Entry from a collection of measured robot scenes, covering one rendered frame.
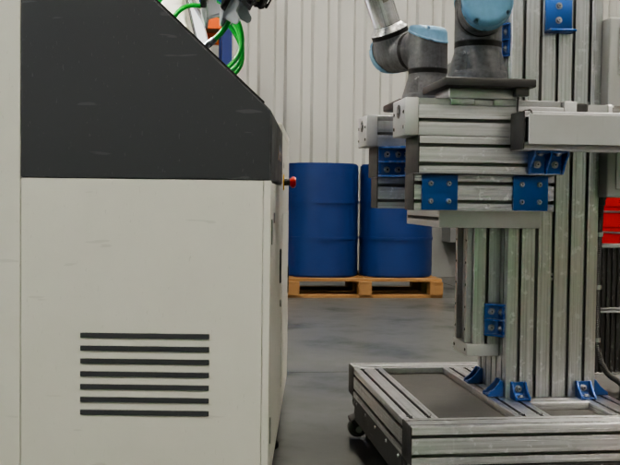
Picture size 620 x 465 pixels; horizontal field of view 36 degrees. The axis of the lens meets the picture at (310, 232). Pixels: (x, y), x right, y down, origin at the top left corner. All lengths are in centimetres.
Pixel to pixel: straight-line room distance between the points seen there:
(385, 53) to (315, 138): 616
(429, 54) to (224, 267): 99
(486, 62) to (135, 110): 84
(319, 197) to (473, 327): 471
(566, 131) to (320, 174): 506
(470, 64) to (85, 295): 106
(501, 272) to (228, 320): 79
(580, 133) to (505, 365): 68
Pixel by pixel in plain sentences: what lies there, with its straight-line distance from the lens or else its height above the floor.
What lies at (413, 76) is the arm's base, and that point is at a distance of 284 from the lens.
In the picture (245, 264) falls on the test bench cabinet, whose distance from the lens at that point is 220.
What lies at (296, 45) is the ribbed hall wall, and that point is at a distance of 915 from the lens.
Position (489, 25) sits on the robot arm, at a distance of 223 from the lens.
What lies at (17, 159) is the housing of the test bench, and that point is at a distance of 229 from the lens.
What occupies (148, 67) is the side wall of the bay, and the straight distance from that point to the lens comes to 224.
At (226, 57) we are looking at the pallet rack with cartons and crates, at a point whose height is 187.
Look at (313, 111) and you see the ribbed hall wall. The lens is 909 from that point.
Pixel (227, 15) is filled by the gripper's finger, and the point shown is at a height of 120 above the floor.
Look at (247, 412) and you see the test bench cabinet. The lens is 225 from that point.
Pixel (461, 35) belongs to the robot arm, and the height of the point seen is 115.
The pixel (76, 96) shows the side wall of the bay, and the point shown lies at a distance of 227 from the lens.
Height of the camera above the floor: 75
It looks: 2 degrees down
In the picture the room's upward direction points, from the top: 1 degrees clockwise
